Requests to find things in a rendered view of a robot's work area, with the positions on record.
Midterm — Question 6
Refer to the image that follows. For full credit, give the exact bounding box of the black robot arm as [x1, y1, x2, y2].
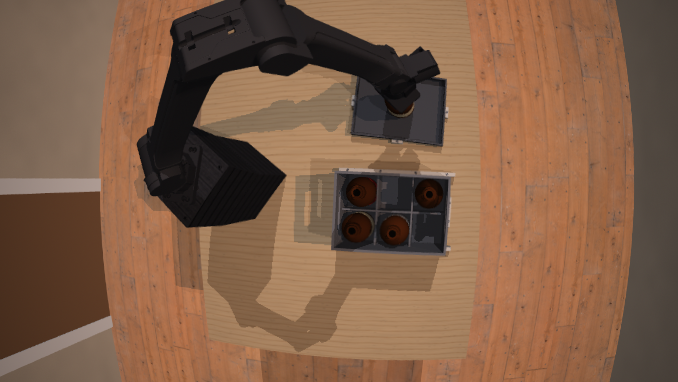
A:
[137, 0, 440, 205]

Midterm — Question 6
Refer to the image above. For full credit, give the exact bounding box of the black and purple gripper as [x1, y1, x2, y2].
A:
[372, 84, 420, 113]

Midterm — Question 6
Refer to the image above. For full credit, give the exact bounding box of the dark grey divided crate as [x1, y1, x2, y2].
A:
[331, 171, 451, 256]

